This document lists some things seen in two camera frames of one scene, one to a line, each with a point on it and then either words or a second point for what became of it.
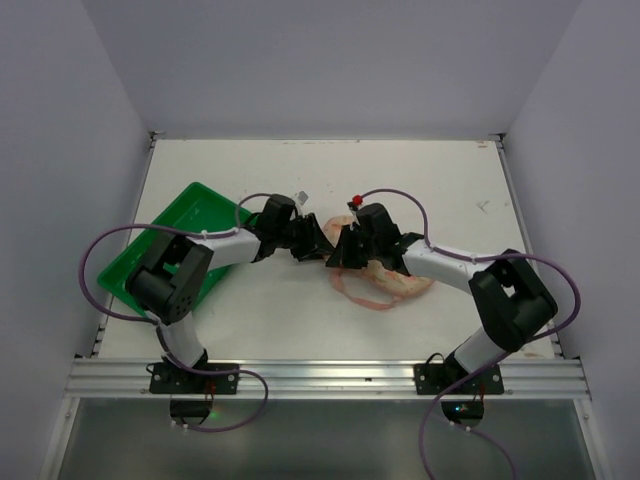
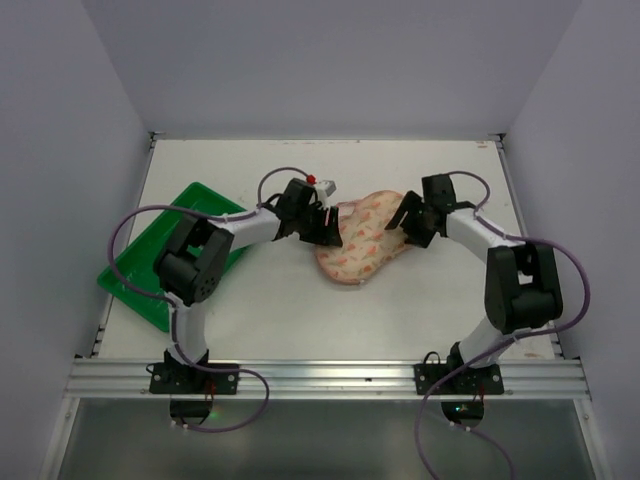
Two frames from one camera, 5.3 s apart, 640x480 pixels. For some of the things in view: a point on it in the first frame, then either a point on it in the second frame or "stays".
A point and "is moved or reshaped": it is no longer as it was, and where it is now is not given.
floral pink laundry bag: [399, 286] is moved or reshaped
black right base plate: [436, 378] stays
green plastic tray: [198, 211] stays
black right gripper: [354, 248] → [420, 222]
